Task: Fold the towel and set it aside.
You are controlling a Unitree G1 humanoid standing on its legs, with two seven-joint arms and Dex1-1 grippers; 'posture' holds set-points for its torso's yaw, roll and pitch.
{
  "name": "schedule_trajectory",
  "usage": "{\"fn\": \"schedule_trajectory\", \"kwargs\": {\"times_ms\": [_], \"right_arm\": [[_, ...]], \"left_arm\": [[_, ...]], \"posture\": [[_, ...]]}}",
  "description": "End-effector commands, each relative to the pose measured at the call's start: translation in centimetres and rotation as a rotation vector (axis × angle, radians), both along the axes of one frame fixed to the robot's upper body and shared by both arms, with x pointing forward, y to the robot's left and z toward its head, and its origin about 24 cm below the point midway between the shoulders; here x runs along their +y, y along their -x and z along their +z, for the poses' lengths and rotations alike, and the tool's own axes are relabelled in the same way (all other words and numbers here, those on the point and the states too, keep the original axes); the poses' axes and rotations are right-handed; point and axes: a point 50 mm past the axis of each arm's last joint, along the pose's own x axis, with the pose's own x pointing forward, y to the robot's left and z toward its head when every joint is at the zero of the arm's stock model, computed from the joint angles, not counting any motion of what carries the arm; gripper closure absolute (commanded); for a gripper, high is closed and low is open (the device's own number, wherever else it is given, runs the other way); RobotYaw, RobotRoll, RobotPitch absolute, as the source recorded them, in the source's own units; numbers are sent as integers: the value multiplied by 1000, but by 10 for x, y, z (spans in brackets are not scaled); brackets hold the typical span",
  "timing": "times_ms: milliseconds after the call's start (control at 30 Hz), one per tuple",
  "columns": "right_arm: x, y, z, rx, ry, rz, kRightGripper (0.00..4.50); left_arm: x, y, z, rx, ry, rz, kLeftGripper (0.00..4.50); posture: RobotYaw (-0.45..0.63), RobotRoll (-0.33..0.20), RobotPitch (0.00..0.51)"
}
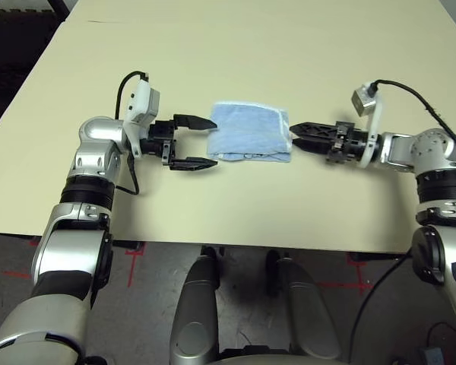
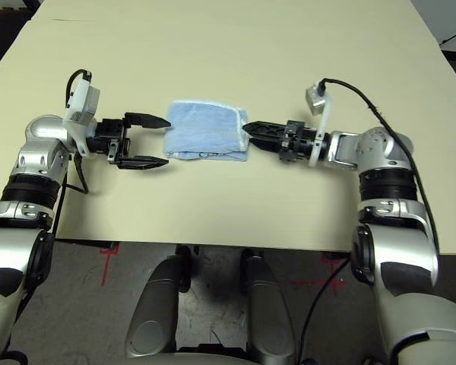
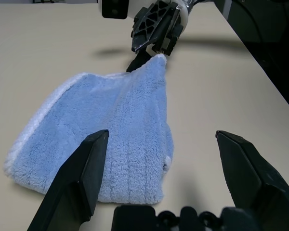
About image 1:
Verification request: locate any grey robot waist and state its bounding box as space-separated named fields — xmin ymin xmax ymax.
xmin=214 ymin=344 xmax=330 ymax=365

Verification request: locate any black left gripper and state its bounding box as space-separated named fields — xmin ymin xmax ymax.
xmin=137 ymin=113 xmax=219 ymax=172

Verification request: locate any blue grey adapter box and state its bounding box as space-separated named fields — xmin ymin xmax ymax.
xmin=420 ymin=344 xmax=448 ymax=365

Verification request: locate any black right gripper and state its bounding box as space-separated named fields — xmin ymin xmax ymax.
xmin=289 ymin=120 xmax=370 ymax=166

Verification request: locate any grey left robot leg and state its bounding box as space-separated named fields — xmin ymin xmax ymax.
xmin=169 ymin=246 xmax=221 ymax=365

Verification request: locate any grey robot leg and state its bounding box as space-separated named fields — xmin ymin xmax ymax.
xmin=169 ymin=246 xmax=221 ymax=365
xmin=264 ymin=249 xmax=342 ymax=360

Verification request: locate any grey right robot leg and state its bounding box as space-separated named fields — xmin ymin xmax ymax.
xmin=264 ymin=249 xmax=342 ymax=360

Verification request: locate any light blue towel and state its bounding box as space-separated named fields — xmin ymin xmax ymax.
xmin=206 ymin=100 xmax=293 ymax=164

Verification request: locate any red floor tape cross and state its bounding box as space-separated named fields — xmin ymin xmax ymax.
xmin=317 ymin=252 xmax=374 ymax=294
xmin=124 ymin=242 xmax=147 ymax=288

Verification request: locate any black foam floor mat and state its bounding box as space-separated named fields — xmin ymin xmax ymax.
xmin=0 ymin=9 xmax=64 ymax=145

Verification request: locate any black metal frame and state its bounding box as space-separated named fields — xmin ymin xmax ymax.
xmin=52 ymin=0 xmax=77 ymax=20

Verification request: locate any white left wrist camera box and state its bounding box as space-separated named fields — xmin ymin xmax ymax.
xmin=122 ymin=78 xmax=162 ymax=158

